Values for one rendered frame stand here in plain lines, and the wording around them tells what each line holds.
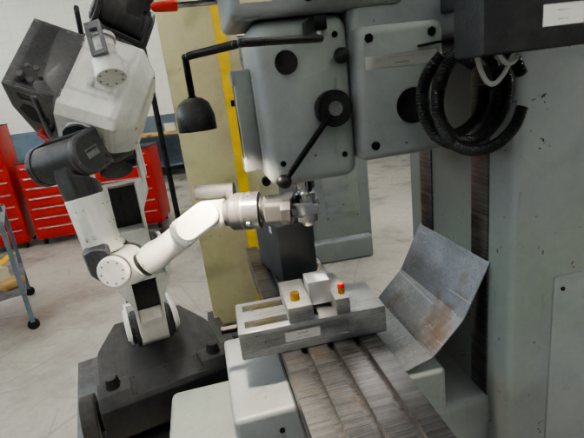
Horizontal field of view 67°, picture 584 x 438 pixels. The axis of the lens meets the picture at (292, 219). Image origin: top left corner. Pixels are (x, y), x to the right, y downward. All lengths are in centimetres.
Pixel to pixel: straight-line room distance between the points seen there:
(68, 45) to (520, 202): 109
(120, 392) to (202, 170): 147
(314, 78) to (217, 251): 208
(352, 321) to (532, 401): 46
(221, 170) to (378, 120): 189
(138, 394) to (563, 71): 148
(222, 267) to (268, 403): 190
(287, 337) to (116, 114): 67
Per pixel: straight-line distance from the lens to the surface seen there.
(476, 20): 74
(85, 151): 112
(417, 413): 90
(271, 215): 100
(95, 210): 112
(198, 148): 270
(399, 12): 96
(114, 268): 111
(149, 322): 176
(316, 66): 90
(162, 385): 166
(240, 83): 95
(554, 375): 124
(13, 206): 606
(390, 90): 93
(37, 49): 128
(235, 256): 287
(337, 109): 88
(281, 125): 88
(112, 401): 166
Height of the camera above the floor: 151
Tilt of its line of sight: 17 degrees down
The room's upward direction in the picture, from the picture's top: 7 degrees counter-clockwise
